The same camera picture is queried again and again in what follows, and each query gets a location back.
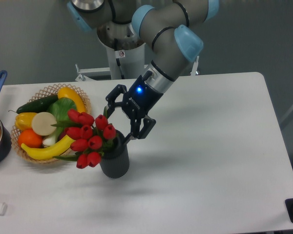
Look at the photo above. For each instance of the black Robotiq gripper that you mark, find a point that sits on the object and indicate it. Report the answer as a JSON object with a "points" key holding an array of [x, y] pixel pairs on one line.
{"points": [[136, 103]]}

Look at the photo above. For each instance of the red tulip bouquet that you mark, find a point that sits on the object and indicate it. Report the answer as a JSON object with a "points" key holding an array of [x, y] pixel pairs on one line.
{"points": [[93, 138]]}

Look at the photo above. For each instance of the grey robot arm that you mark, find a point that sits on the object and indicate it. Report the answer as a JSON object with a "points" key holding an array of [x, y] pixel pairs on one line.
{"points": [[152, 46]]}

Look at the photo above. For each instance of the dark grey ribbed vase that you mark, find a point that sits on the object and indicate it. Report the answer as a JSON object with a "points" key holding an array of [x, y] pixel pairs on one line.
{"points": [[115, 164]]}

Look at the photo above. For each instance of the yellow squash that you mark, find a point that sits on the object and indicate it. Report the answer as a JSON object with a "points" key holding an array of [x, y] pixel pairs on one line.
{"points": [[67, 92]]}

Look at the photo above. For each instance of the green bok choy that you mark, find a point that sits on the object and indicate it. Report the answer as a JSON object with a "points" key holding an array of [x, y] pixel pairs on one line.
{"points": [[59, 110]]}

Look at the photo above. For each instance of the yellow banana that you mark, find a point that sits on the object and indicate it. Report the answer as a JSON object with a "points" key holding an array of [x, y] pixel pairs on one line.
{"points": [[48, 153]]}

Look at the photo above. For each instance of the green cucumber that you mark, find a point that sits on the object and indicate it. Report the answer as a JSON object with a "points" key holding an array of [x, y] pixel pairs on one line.
{"points": [[37, 106]]}

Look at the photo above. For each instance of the beige round disc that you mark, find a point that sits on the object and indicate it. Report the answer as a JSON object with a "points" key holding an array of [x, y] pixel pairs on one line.
{"points": [[42, 123]]}

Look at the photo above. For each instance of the orange fruit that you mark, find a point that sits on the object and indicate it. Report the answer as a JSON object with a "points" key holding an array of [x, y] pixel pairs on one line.
{"points": [[30, 139]]}

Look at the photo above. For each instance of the yellow bell pepper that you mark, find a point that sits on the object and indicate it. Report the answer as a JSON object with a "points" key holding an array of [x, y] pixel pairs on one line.
{"points": [[23, 121]]}

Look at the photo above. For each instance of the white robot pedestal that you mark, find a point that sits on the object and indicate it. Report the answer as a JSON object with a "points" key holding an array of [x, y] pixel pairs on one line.
{"points": [[123, 64]]}

